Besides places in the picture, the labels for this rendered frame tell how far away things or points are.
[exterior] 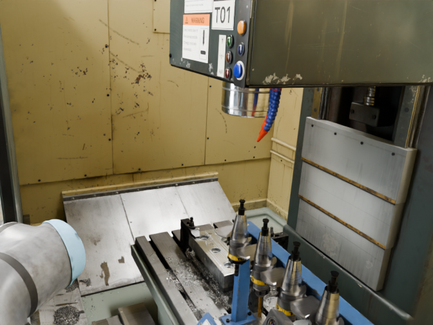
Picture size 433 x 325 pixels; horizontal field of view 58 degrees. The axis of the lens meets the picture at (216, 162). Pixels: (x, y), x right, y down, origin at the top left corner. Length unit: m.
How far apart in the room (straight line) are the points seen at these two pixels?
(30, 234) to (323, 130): 1.13
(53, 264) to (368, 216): 1.06
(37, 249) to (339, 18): 0.71
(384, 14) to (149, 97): 1.39
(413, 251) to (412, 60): 0.63
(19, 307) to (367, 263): 1.16
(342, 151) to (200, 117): 1.00
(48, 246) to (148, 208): 1.48
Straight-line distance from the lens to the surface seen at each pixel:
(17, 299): 0.65
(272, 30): 0.79
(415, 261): 1.42
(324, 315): 0.78
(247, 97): 1.08
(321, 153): 1.57
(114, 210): 2.13
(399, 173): 1.33
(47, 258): 0.69
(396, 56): 1.03
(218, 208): 2.24
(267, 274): 0.91
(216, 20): 0.89
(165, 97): 2.13
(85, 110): 2.04
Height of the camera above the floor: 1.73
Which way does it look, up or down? 19 degrees down
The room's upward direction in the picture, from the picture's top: 3 degrees clockwise
